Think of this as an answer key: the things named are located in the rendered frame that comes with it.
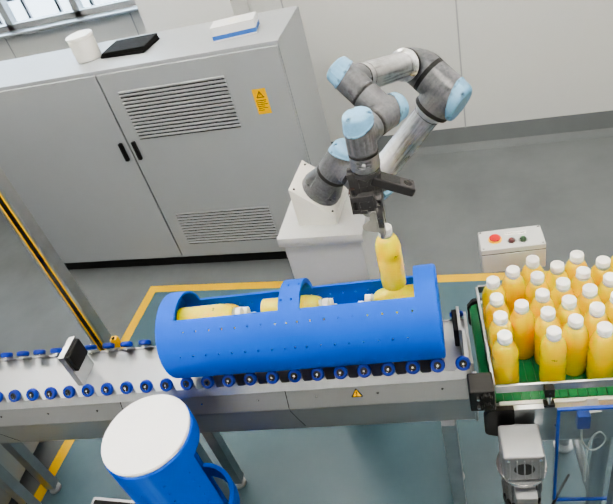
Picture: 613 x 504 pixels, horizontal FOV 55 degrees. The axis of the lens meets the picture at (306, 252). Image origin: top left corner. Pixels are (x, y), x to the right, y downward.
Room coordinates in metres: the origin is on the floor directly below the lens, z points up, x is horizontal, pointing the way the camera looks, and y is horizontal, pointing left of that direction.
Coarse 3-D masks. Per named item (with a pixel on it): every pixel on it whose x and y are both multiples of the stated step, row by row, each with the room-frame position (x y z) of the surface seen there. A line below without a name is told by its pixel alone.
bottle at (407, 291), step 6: (384, 288) 1.32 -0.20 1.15; (402, 288) 1.30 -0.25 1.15; (408, 288) 1.29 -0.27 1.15; (372, 294) 1.33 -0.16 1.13; (378, 294) 1.31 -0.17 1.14; (384, 294) 1.30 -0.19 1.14; (390, 294) 1.29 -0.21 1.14; (396, 294) 1.29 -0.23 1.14; (402, 294) 1.28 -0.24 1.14; (408, 294) 1.27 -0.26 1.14; (372, 300) 1.31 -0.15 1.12
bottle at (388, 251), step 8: (392, 232) 1.24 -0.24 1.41; (376, 240) 1.26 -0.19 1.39; (384, 240) 1.23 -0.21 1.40; (392, 240) 1.23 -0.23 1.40; (376, 248) 1.24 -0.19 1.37; (384, 248) 1.22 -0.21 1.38; (392, 248) 1.22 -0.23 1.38; (400, 248) 1.23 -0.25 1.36; (376, 256) 1.25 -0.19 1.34; (384, 256) 1.22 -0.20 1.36; (392, 256) 1.22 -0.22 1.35; (400, 256) 1.23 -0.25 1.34; (384, 264) 1.22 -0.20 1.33; (392, 264) 1.22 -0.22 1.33; (400, 264) 1.22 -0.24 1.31; (384, 272) 1.23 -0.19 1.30; (392, 272) 1.22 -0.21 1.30; (400, 272) 1.22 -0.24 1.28; (384, 280) 1.23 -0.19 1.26; (392, 280) 1.22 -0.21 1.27; (400, 280) 1.22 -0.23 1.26; (392, 288) 1.22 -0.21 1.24; (400, 288) 1.22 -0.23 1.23
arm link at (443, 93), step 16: (432, 64) 1.60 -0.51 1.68; (432, 80) 1.57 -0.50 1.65; (448, 80) 1.55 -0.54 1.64; (464, 80) 1.56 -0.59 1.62; (432, 96) 1.55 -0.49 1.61; (448, 96) 1.52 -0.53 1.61; (464, 96) 1.51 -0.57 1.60; (416, 112) 1.60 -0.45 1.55; (432, 112) 1.55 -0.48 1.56; (448, 112) 1.51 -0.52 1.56; (400, 128) 1.63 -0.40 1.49; (416, 128) 1.58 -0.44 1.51; (432, 128) 1.58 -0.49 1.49; (400, 144) 1.60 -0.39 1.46; (416, 144) 1.59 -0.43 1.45; (384, 160) 1.63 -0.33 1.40; (400, 160) 1.60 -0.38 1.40; (384, 192) 1.61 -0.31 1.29
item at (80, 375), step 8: (72, 344) 1.60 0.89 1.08; (80, 344) 1.61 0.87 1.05; (64, 352) 1.56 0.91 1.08; (72, 352) 1.56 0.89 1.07; (80, 352) 1.59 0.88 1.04; (64, 360) 1.54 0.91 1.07; (72, 360) 1.54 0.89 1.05; (80, 360) 1.57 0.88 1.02; (88, 360) 1.62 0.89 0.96; (72, 368) 1.54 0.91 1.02; (80, 368) 1.57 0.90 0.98; (88, 368) 1.60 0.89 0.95; (72, 376) 1.54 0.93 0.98; (80, 376) 1.55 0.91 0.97; (80, 384) 1.54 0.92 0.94
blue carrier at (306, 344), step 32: (288, 288) 1.36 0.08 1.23; (320, 288) 1.45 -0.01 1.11; (352, 288) 1.42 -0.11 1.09; (416, 288) 1.20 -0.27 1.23; (160, 320) 1.41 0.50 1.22; (192, 320) 1.37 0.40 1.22; (224, 320) 1.33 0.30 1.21; (256, 320) 1.29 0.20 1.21; (288, 320) 1.26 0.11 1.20; (320, 320) 1.22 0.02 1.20; (352, 320) 1.19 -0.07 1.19; (384, 320) 1.16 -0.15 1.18; (416, 320) 1.13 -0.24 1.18; (160, 352) 1.34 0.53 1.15; (192, 352) 1.31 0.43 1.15; (224, 352) 1.27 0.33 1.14; (256, 352) 1.24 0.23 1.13; (288, 352) 1.21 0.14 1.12; (320, 352) 1.18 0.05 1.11; (352, 352) 1.16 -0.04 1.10; (384, 352) 1.13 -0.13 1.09; (416, 352) 1.10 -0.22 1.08
